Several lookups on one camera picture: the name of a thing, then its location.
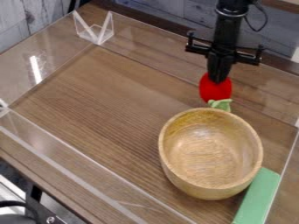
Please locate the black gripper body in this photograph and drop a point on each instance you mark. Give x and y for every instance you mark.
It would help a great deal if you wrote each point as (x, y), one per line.
(222, 52)

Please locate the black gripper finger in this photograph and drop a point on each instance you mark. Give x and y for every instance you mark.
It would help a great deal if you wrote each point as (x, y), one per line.
(226, 63)
(214, 66)

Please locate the red plush strawberry toy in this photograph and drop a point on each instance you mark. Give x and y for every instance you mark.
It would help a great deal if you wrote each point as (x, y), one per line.
(217, 93)

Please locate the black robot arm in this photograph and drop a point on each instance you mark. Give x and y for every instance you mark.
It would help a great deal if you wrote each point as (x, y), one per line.
(237, 8)

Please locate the wooden bowl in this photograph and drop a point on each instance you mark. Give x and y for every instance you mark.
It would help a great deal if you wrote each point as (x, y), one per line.
(211, 153)

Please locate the green foam block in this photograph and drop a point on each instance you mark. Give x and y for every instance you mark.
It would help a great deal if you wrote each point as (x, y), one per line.
(258, 199)

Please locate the clear acrylic enclosure wall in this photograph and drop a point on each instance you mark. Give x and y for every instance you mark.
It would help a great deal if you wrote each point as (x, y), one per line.
(83, 107)

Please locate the clear acrylic corner bracket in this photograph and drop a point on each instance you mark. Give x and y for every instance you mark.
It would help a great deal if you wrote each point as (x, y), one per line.
(98, 34)

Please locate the black table leg bracket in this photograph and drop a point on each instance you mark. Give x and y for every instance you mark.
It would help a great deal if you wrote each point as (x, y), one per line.
(43, 215)

